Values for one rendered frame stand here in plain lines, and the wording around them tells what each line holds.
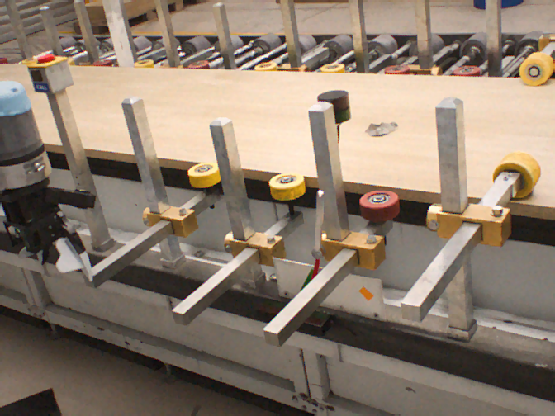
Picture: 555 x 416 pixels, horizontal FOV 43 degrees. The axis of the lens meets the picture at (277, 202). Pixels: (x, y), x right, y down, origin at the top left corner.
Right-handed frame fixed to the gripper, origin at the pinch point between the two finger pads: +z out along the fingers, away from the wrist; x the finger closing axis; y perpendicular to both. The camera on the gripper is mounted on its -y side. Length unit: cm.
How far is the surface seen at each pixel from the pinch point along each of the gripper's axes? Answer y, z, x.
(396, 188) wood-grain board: -58, 4, 37
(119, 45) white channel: -125, -4, -129
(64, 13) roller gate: -535, 83, -752
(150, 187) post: -35.3, 1.5, -15.7
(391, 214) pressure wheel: -49, 5, 40
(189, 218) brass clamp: -37.8, 9.4, -7.6
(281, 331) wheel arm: -10.8, 8.0, 40.6
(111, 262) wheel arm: -15.7, 9.4, -10.0
